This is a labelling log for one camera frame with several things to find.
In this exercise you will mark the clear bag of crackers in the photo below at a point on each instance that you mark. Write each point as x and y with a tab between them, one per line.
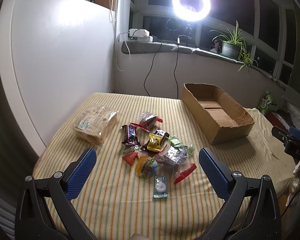
94	123

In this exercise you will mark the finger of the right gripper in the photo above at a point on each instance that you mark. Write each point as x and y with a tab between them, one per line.
294	132
280	134

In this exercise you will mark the teal packet white candy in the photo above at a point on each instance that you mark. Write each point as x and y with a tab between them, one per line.
160	187

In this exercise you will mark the green snack bag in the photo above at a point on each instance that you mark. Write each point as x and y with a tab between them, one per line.
266	103

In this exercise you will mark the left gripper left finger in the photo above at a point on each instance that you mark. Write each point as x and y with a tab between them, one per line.
33	219

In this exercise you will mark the red box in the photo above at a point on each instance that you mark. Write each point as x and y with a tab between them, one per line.
277	120

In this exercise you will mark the brown cardboard box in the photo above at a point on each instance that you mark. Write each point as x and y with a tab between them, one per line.
220	117

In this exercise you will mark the orange salted egg packet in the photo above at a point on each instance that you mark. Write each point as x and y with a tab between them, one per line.
132	154

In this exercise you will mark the dark chocolate bar blue label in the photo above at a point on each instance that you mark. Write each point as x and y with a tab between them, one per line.
164	135

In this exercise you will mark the small pink figurine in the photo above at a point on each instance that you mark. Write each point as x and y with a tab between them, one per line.
217	46

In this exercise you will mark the large dark cake red-edged wrapper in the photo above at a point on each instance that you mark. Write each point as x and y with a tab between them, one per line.
176	162

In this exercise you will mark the ring light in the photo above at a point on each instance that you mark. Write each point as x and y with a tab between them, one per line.
191	10

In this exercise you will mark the yellow snack packet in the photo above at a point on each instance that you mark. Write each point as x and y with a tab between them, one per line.
154	143

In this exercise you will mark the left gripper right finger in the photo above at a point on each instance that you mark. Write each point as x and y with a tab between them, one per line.
250	209

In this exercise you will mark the potted spider plant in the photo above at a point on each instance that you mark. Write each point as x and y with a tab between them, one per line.
233	45

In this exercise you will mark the green square candy packet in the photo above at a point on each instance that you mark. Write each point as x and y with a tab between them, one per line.
175	142

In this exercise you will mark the white lace cloth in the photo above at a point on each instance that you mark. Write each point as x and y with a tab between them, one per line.
295	114

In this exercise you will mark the dark cake clear wrapper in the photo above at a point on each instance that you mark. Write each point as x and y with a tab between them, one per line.
147	121

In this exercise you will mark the round yellow snack pack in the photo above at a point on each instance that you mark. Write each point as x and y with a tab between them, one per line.
146	167

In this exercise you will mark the white power adapter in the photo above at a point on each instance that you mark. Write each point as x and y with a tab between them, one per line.
141	35

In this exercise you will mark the Snickers bar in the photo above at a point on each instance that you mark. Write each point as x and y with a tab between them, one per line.
130	138

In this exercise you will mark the striped yellow table cloth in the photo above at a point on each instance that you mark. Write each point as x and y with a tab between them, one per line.
115	203

